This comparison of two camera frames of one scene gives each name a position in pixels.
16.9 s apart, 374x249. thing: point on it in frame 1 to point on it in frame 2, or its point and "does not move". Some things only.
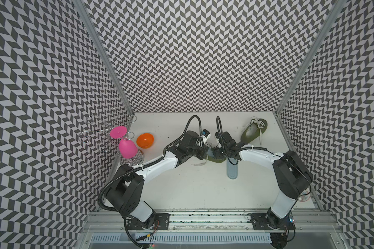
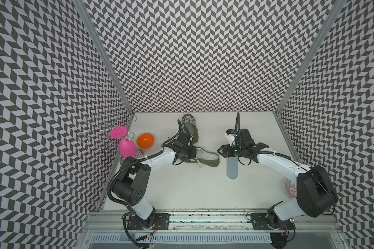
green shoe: x=256 y=127 to x=204 y=157
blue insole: x=232 y=168 does not move
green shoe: x=211 y=157 to x=190 y=118
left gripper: x=203 y=150 does not move
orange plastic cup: x=145 y=140 does not move
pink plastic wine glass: x=128 y=148 does not move
